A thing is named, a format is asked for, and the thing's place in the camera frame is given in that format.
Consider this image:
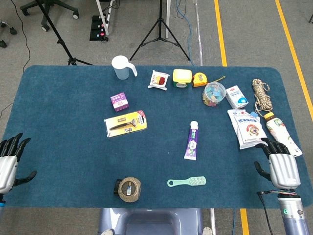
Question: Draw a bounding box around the black right hand cable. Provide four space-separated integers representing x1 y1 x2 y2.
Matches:
256 190 279 235

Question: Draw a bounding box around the white red snack packet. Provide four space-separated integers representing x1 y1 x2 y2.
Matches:
148 70 170 91

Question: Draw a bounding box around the small purple box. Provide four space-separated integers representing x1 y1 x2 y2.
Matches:
110 92 130 113

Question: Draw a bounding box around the white slanted table leg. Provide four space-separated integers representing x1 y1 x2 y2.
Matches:
95 0 114 35

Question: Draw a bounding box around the black light stand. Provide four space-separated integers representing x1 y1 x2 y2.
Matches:
35 0 93 66

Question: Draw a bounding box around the black tripod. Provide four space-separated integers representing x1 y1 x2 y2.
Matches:
129 0 191 61

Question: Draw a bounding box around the black-lidded jar of seeds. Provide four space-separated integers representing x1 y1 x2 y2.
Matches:
113 177 142 203

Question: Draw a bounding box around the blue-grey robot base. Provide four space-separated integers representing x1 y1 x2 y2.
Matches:
97 208 213 235

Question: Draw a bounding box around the blue fabric table mat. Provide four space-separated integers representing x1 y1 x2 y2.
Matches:
0 65 313 209

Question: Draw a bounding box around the yellow razor blister pack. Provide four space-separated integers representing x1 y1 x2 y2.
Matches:
104 110 148 138

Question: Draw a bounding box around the gold tape measure strap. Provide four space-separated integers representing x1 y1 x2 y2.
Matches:
207 75 226 85

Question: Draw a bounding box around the black office chair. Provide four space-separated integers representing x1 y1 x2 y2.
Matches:
20 0 80 32

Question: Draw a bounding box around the yellow-capped drink bottle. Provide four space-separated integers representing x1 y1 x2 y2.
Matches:
263 112 303 158

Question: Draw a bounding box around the black power strip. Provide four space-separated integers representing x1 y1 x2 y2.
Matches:
89 15 110 42

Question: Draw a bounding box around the blue floor cable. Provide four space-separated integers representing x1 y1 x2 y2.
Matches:
176 0 196 66

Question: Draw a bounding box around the clear jar of binder clips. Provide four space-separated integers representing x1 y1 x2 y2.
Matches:
201 82 227 108

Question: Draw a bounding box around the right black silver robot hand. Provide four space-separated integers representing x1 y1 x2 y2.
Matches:
254 138 302 190

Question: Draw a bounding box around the yellow tape measure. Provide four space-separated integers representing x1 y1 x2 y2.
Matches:
192 72 209 88

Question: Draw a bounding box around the mint green scrubbing brush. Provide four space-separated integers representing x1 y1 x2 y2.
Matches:
167 176 207 188

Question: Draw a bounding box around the light blue white-handled pitcher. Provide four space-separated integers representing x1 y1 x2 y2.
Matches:
111 55 138 80

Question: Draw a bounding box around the coiled beige rope bundle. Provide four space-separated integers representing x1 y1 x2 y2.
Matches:
252 78 273 118

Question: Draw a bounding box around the black caster chair base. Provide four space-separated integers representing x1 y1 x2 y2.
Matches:
0 18 18 48

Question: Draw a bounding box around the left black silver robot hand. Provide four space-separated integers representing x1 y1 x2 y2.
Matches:
0 133 38 195

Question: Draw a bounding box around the purple white toothpaste tube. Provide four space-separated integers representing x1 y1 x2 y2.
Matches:
183 120 199 161

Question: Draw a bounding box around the yellow-lidded green box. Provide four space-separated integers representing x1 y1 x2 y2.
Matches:
172 69 193 88

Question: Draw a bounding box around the thin black floor cable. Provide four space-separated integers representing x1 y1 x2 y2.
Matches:
10 0 31 73

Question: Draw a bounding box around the white printed pouch bag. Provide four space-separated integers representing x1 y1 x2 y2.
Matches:
227 109 271 150

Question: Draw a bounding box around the white upright post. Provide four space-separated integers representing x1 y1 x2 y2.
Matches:
165 0 171 39

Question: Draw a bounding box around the white tissue pack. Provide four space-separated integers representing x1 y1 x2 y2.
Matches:
225 85 249 110

